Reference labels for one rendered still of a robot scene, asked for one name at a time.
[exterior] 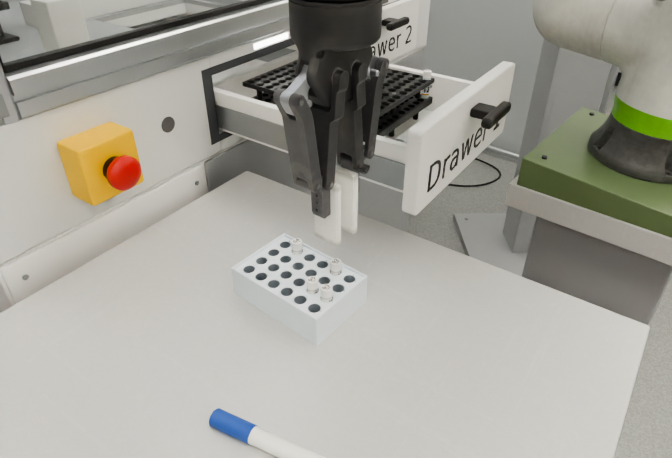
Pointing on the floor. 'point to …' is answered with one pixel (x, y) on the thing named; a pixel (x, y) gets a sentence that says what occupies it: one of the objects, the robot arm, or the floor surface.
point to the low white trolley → (491, 304)
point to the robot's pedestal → (594, 255)
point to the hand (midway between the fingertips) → (336, 206)
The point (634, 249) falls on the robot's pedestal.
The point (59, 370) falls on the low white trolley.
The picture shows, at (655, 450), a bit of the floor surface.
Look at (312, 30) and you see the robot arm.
